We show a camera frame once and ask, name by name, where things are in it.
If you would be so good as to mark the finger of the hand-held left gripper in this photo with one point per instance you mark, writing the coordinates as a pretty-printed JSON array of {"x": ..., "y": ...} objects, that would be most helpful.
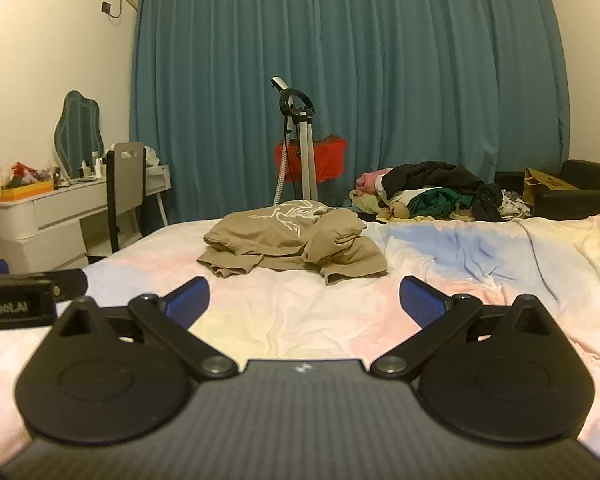
[{"x": 70, "y": 285}]

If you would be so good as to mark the pile of clothes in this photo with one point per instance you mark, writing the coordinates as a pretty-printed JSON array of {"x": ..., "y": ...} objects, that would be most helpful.
[{"x": 440, "y": 185}]

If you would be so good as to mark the teal curtain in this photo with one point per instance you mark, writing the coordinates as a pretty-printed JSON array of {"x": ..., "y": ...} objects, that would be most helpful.
[{"x": 380, "y": 60}]

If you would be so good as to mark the white dresser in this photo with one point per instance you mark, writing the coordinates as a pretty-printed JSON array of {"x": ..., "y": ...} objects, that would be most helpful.
[{"x": 45, "y": 215}]

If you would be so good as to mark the group of small bottles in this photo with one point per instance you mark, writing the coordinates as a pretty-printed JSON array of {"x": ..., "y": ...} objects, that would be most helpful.
[{"x": 97, "y": 166}]

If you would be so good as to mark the wavy framed mirror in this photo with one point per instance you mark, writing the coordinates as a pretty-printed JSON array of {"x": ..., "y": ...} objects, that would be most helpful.
[{"x": 77, "y": 130}]

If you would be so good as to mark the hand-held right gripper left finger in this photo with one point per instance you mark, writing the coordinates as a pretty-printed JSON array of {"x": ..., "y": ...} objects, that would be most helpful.
[{"x": 189, "y": 302}]

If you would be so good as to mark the grey chair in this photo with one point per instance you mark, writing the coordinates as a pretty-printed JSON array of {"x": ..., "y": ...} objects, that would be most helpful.
[{"x": 125, "y": 185}]

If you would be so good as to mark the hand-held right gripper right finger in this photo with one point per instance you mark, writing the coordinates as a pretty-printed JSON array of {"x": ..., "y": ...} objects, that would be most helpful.
[{"x": 421, "y": 302}]

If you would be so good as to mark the brown paper bag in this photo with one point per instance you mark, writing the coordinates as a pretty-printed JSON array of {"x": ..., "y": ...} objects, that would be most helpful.
[{"x": 540, "y": 185}]

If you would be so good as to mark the black wall socket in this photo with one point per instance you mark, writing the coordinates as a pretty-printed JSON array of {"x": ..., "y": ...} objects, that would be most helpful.
[{"x": 106, "y": 7}]

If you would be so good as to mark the orange tray of cosmetics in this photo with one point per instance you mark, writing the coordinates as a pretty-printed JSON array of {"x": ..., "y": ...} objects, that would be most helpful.
[{"x": 22, "y": 191}]

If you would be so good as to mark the pastel bed blanket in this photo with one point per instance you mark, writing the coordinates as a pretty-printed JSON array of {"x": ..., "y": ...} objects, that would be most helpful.
[{"x": 300, "y": 310}]

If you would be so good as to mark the tan trousers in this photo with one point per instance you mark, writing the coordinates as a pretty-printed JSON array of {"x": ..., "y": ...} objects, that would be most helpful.
[{"x": 280, "y": 240}]

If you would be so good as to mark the dark armchair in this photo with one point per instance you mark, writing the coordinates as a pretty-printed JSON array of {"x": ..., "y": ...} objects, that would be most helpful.
[{"x": 585, "y": 190}]

